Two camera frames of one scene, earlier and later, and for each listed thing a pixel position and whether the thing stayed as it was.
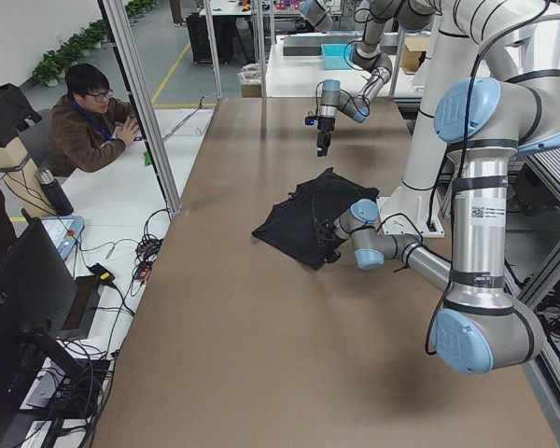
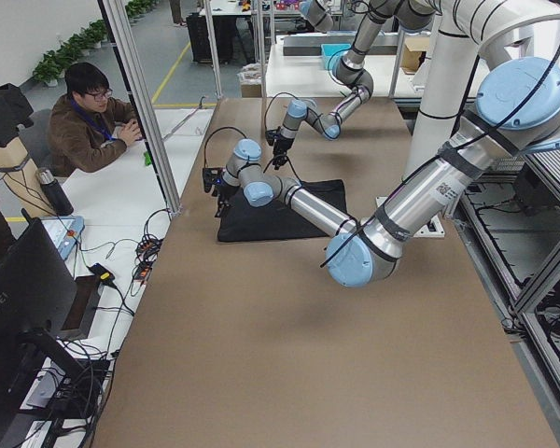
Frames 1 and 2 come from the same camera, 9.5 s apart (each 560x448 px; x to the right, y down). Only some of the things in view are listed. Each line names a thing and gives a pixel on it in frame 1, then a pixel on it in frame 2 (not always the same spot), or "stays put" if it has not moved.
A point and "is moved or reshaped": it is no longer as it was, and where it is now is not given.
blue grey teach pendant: [65, 231] stays put
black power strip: [147, 251] stays put
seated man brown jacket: [91, 125] stays put
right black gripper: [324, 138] -> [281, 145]
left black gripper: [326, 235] -> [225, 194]
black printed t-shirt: [289, 226] is moved or reshaped
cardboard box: [414, 53] stays put
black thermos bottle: [54, 192] stays put
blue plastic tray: [333, 56] stays put
